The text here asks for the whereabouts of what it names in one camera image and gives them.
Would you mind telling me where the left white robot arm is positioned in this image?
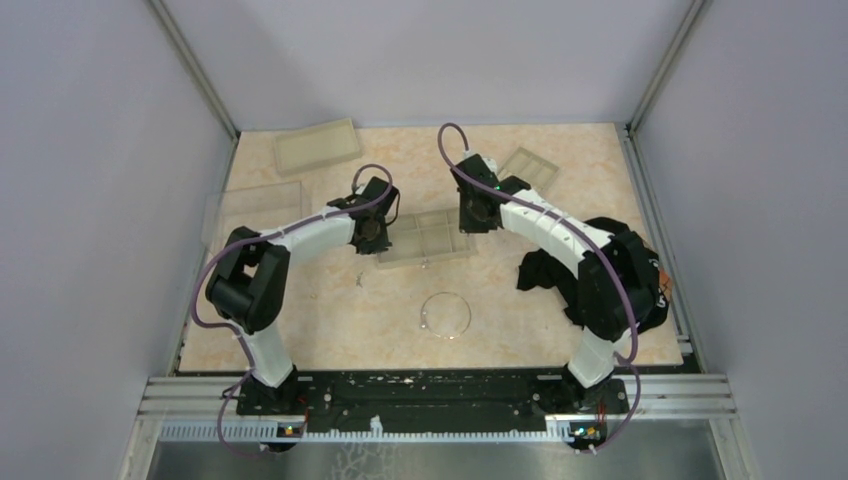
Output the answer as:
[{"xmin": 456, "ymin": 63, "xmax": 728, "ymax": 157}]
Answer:
[{"xmin": 196, "ymin": 177, "xmax": 400, "ymax": 414}]

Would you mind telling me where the white slotted cable duct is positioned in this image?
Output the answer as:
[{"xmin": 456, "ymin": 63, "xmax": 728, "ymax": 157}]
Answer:
[{"xmin": 158, "ymin": 420, "xmax": 573, "ymax": 444}]

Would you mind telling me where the beige slotted ring tray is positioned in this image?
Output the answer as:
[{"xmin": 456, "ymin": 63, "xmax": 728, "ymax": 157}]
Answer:
[{"xmin": 497, "ymin": 147, "xmax": 561, "ymax": 193}]

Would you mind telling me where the silver wire bangle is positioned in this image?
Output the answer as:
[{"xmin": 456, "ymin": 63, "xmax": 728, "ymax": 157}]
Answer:
[{"xmin": 419, "ymin": 292, "xmax": 472, "ymax": 340}]

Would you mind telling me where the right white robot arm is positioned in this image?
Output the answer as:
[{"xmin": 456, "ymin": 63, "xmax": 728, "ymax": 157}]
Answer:
[{"xmin": 451, "ymin": 154, "xmax": 668, "ymax": 412}]

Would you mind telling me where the beige compartment jewelry tray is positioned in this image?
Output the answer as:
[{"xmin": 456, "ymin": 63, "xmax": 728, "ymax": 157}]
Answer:
[{"xmin": 377, "ymin": 208, "xmax": 477, "ymax": 270}]

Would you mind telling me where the black cloth with print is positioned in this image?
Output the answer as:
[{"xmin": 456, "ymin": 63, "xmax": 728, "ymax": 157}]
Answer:
[{"xmin": 517, "ymin": 217, "xmax": 670, "ymax": 341}]

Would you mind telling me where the clear plastic box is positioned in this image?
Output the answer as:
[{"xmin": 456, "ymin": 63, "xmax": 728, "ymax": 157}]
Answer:
[{"xmin": 201, "ymin": 181, "xmax": 313, "ymax": 258}]

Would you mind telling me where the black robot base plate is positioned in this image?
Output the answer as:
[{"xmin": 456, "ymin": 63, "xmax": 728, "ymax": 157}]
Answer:
[{"xmin": 235, "ymin": 367, "xmax": 630, "ymax": 434}]

